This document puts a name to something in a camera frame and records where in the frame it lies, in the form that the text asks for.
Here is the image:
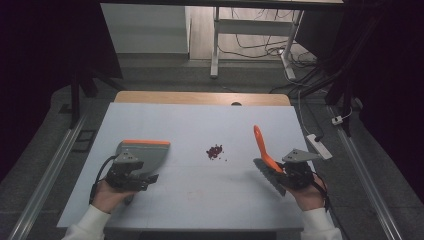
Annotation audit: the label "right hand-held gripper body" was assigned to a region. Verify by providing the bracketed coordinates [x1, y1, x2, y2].
[276, 148, 323, 191]

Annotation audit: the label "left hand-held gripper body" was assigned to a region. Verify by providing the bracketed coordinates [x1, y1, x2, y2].
[105, 149, 146, 193]

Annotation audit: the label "grey dustpan with orange edge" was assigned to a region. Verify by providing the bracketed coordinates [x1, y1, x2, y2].
[115, 139, 172, 205]

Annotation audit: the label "orange handled grey brush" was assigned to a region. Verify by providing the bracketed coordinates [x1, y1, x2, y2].
[252, 124, 288, 197]

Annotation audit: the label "pile of red beans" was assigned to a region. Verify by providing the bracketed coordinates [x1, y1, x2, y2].
[205, 143, 230, 163]

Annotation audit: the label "person's right hand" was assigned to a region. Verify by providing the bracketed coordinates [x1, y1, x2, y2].
[289, 177, 328, 212]

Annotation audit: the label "person's left hand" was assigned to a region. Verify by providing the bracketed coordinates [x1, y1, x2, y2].
[91, 179, 135, 214]

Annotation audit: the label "white power strip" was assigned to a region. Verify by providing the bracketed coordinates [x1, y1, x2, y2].
[305, 133, 334, 161]

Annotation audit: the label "black stand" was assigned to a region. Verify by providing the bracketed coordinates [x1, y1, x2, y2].
[68, 66, 125, 130]

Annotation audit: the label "wooden table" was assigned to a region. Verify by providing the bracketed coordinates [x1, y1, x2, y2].
[113, 90, 292, 107]

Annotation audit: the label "white cabinet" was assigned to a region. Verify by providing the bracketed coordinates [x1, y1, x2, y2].
[100, 3, 192, 55]

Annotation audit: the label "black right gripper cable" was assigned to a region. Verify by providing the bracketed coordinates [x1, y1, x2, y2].
[310, 170, 332, 213]

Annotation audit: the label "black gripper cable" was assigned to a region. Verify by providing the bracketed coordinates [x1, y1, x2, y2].
[310, 170, 332, 213]
[88, 155, 118, 205]

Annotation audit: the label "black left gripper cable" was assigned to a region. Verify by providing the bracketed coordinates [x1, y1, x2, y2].
[88, 155, 118, 205]

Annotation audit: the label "white floor cable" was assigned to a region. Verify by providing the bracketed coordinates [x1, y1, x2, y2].
[295, 89, 315, 136]

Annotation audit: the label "metal floor rail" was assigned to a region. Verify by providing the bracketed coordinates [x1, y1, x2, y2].
[327, 105, 404, 240]
[7, 112, 88, 240]

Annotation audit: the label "black floor cables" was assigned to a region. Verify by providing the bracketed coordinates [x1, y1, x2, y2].
[218, 8, 318, 69]

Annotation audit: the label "white desk frame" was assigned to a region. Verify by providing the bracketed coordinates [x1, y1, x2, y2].
[209, 5, 305, 81]

